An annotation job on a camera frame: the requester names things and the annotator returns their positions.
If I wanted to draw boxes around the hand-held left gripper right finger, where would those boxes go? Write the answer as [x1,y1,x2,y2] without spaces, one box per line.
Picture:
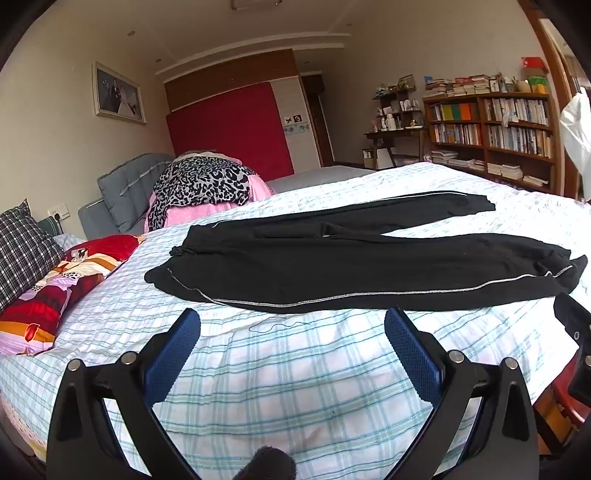
[384,306,540,480]

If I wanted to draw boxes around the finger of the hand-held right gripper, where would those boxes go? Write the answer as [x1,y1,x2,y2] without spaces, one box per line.
[553,292,591,343]
[568,353,591,402]

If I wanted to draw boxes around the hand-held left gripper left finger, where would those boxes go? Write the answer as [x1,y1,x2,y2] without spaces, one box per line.
[45,307,204,480]

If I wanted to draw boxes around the black pants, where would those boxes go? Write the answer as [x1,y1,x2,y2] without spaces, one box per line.
[144,190,589,315]

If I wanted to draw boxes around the red-brown wooden furniture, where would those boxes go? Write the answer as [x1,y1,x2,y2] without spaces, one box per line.
[533,381,591,459]

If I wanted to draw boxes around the bed with plaid sheet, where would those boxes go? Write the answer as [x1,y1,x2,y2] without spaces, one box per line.
[0,161,591,480]

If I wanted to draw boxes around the red striped pillow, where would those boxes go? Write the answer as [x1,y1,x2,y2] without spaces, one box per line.
[0,234,147,357]

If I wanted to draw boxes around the pink dotted blanket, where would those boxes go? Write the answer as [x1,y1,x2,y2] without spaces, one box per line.
[143,151,273,232]

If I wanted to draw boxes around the light blue pillow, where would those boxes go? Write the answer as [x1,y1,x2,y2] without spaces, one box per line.
[52,233,87,253]

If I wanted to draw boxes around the grey padded headboard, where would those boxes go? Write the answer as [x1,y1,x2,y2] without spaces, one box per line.
[78,152,179,239]

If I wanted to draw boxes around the leopard print cloth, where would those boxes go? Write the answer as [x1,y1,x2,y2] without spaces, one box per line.
[147,156,260,232]

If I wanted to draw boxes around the dark plaid pillow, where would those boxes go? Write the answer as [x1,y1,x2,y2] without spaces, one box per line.
[0,199,65,311]

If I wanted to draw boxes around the white plastic bag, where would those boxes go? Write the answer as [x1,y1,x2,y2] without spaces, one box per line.
[560,87,591,178]

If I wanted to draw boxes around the wooden bookshelf with books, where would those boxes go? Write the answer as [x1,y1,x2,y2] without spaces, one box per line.
[421,74,558,195]

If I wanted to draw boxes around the wooden desk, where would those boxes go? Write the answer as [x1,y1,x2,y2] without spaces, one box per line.
[363,126,430,169]

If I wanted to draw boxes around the small cluttered wooden shelf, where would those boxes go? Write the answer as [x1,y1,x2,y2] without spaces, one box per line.
[372,75,424,131]

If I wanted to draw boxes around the framed wall photo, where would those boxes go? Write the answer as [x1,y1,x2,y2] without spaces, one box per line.
[92,61,148,125]

